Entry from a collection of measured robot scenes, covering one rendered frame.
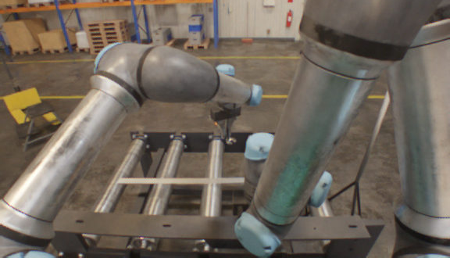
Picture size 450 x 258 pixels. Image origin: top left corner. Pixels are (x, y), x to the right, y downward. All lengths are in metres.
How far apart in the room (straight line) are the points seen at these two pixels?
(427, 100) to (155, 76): 0.41
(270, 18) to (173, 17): 3.76
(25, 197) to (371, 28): 0.49
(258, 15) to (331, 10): 9.44
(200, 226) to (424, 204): 0.67
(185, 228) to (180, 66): 0.60
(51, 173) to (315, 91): 0.41
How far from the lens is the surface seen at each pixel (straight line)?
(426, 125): 0.36
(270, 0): 9.49
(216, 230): 0.88
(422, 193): 0.41
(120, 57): 0.52
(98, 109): 0.48
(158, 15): 9.99
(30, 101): 5.57
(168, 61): 0.45
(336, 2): 0.20
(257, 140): 0.51
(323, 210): 1.33
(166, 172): 1.48
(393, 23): 0.20
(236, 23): 9.61
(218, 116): 0.99
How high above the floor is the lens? 1.90
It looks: 30 degrees down
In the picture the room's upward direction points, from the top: 1 degrees counter-clockwise
